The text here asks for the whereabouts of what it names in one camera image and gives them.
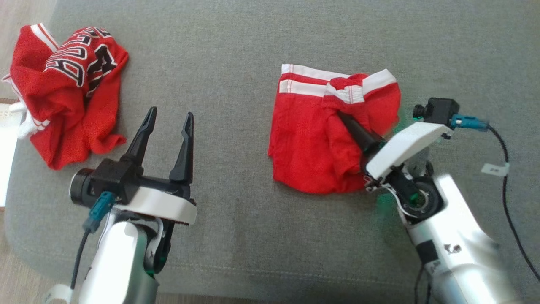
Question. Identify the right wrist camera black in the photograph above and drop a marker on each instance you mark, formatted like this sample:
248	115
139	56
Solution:
441	109

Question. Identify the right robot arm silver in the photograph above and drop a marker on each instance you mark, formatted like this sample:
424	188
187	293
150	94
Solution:
455	245

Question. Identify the red shorts with white stripes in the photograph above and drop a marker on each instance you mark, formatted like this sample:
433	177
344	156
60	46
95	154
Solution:
303	143

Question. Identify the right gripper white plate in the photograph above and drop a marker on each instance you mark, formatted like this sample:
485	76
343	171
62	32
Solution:
405	145

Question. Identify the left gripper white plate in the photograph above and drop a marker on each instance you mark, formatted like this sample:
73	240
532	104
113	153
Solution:
164	204

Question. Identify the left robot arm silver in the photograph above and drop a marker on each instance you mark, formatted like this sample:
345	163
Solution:
122	257

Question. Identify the grey sofa seat cushion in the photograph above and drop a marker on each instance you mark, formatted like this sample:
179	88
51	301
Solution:
236	63

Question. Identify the red jersey with white sleeves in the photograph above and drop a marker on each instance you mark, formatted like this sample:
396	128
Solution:
67	126

